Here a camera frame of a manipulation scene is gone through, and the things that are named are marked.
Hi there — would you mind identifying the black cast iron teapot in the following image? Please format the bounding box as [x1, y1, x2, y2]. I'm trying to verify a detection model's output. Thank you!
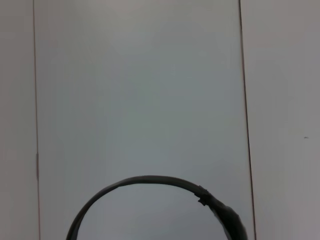
[65, 175, 250, 240]

